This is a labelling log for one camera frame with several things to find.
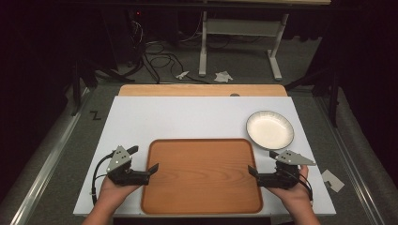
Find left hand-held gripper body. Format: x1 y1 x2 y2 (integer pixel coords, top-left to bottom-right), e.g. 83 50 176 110
106 145 151 187

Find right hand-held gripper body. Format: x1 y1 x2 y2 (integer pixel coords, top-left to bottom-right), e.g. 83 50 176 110
257 149 316 189

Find person's right hand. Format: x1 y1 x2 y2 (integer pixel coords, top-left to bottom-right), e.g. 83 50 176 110
269 165 312 213

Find person's left hand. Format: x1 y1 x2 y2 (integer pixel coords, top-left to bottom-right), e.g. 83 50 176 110
96 176 143 211

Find white round plate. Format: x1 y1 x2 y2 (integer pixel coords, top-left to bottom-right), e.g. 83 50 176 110
245 110 296 151

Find brown wooden tray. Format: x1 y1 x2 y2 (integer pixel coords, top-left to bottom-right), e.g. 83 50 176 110
140 138 264 216

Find flat white paper piece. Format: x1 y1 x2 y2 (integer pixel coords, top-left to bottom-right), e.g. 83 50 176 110
321 169 345 193

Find white board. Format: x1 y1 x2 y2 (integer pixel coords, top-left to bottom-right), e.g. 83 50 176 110
72 95 338 218

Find black metal stand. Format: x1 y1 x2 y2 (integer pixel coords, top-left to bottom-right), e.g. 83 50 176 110
70 57 128 117
283 60 342 128

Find wooden table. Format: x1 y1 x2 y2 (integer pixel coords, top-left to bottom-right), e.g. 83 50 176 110
117 83 288 98

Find large crumpled white paper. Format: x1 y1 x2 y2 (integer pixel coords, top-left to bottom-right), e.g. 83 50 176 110
213 70 235 84

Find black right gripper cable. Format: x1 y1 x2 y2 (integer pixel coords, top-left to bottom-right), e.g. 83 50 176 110
296 172 314 203

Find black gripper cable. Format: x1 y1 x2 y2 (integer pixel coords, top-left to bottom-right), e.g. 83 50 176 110
296 172 314 203
91 152 115 206

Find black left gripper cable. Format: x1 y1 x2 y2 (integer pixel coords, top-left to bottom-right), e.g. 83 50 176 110
91 152 115 206

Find metal floor rail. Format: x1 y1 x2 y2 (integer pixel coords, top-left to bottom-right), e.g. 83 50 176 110
8 88 92 225
314 95 387 225

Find black floor cables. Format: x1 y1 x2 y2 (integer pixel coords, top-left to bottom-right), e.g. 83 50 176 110
137 38 211 85

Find white metal table frame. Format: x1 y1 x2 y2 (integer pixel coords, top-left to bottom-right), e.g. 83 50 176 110
198 10 291 82

